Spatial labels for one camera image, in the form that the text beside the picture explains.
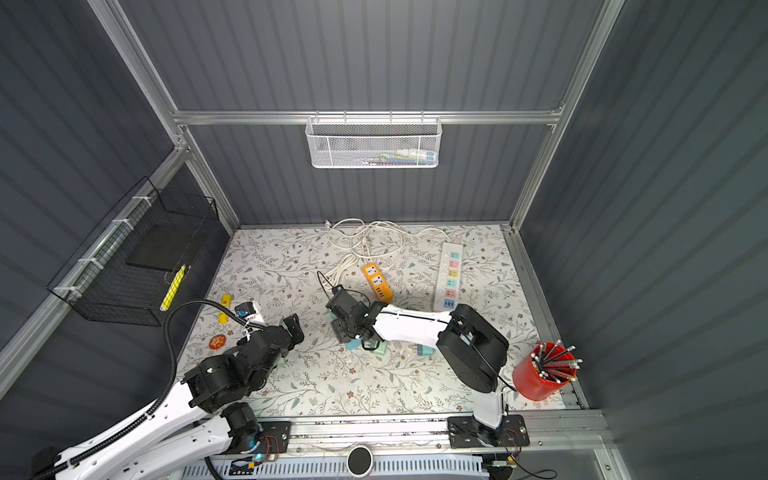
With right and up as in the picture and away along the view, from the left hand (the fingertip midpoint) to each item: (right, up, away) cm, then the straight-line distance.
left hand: (285, 324), depth 75 cm
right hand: (+14, -3, +13) cm, 19 cm away
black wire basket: (-37, +15, -2) cm, 40 cm away
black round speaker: (+20, -28, -9) cm, 36 cm away
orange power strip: (+23, +8, +27) cm, 36 cm away
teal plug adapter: (+36, -10, +11) cm, 39 cm away
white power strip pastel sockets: (+47, +10, +27) cm, 55 cm away
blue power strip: (+16, -9, +13) cm, 22 cm away
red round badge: (-26, -9, +14) cm, 31 cm away
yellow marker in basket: (-25, +10, -5) cm, 27 cm away
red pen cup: (+62, -9, -7) cm, 63 cm away
